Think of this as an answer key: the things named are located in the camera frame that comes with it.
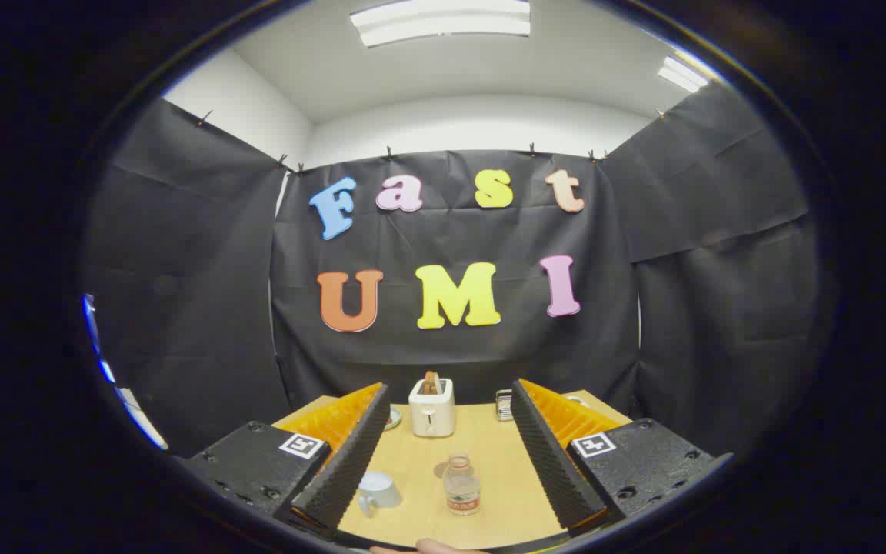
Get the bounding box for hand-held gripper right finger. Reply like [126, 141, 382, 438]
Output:
[511, 379, 734, 532]

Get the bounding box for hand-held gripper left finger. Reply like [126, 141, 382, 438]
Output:
[182, 382, 391, 539]

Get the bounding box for white cup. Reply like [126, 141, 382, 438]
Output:
[357, 471, 403, 518]

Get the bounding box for clear plastic juice bottle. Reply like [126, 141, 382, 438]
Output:
[442, 453, 482, 516]

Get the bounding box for wooden table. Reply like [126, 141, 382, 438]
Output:
[272, 390, 632, 550]

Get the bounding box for white toaster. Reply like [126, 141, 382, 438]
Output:
[408, 377, 457, 439]

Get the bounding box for small ceiling light panel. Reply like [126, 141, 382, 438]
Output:
[657, 55, 710, 95]

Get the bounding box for long ceiling light panel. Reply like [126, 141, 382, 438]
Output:
[349, 0, 531, 48]

